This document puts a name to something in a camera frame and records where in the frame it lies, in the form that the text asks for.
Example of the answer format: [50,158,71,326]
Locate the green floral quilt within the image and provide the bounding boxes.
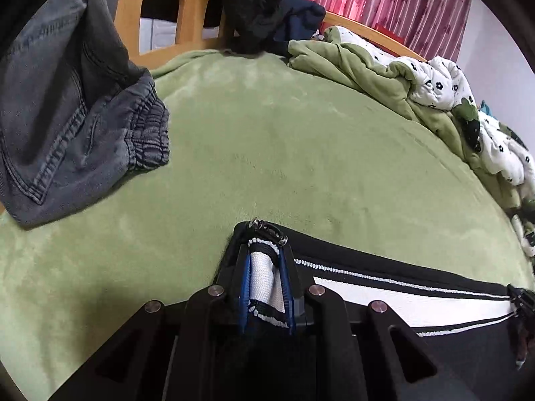
[288,25,535,257]

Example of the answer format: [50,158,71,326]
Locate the navy garment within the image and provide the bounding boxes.
[272,0,327,53]

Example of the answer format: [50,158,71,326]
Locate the black pants with white waistband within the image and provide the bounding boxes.
[215,218,535,401]

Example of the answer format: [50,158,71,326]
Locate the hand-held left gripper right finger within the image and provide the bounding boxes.
[278,244,481,401]

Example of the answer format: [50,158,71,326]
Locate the black jacket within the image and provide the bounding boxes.
[215,0,291,55]

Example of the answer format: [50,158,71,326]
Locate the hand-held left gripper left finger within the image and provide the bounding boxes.
[50,244,251,401]

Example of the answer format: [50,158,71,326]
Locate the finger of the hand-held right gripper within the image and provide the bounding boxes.
[507,283,535,322]

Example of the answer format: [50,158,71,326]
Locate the green bed blanket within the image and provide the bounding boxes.
[0,48,535,401]

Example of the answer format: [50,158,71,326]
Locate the grey jeans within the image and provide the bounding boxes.
[0,0,171,228]

